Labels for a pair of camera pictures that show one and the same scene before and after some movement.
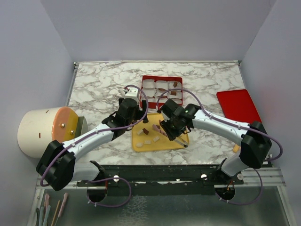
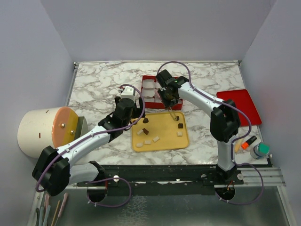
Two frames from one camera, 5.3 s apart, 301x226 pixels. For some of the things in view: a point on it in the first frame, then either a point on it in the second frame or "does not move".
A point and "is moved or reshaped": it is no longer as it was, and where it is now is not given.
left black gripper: x=141 y=114 does not move
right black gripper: x=171 y=134 to x=167 y=104
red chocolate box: x=155 y=89 does not move
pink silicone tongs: x=154 y=126 is moved or reshaped
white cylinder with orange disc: x=38 y=127 does not move
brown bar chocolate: x=145 y=131 does not move
